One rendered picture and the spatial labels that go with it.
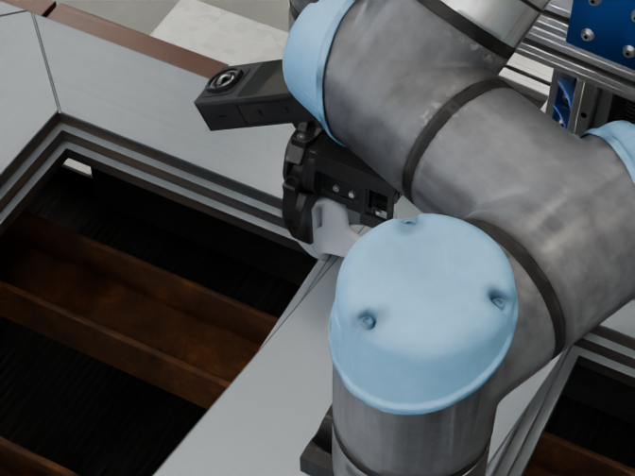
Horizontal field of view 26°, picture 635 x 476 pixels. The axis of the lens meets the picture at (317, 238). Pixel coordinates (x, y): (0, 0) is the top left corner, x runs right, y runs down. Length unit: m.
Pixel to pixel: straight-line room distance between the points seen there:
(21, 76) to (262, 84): 0.32
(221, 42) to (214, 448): 0.61
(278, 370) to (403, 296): 0.42
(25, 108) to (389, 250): 0.63
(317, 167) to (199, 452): 0.21
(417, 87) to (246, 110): 0.28
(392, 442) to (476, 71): 0.19
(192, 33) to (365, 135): 0.79
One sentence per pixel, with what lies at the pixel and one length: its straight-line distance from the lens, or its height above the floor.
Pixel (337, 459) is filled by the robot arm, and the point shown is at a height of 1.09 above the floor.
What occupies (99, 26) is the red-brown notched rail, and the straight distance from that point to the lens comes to 1.25.
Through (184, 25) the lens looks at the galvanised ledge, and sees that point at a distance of 1.46.
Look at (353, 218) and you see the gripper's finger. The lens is 1.01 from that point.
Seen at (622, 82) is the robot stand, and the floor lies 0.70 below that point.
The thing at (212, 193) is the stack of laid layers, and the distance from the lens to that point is 1.09.
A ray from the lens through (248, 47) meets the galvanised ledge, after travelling 1.43.
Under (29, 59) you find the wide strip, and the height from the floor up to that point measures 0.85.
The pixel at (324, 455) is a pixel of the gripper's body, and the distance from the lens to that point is 0.69.
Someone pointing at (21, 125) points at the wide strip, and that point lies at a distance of 1.14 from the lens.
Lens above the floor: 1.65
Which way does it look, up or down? 51 degrees down
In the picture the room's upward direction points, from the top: straight up
